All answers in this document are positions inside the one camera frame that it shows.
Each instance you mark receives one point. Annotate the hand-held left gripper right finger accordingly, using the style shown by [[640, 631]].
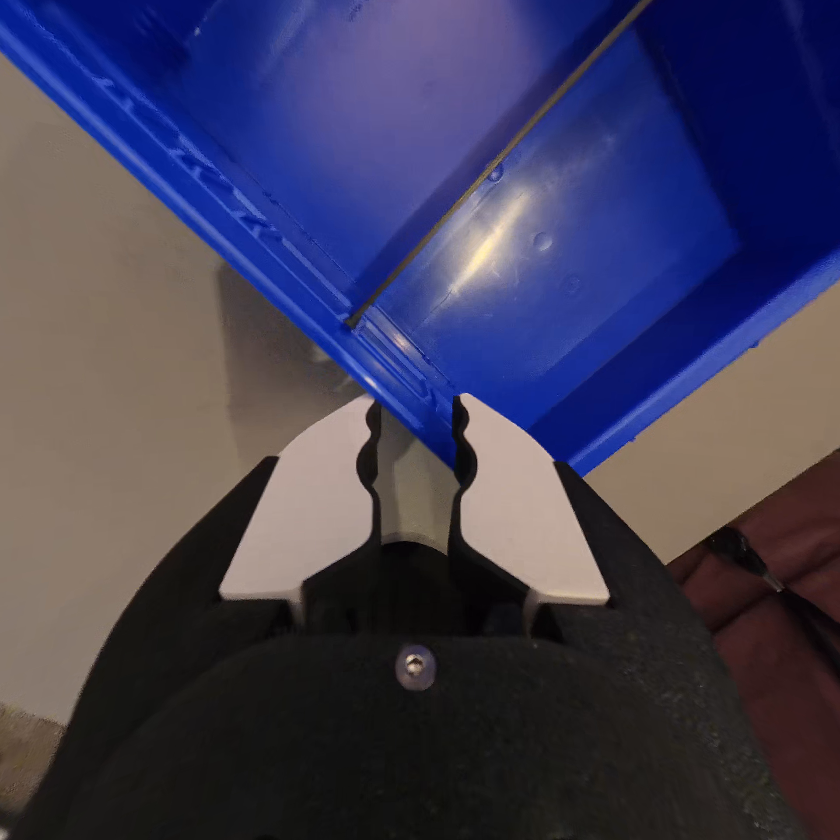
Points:
[[525, 512]]

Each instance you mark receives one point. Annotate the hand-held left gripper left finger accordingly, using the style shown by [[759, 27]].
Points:
[[315, 512]]

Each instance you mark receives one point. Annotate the small blue plastic bin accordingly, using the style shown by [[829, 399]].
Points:
[[558, 262]]

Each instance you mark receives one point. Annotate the thin bin divider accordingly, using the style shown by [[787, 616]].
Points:
[[426, 243]]

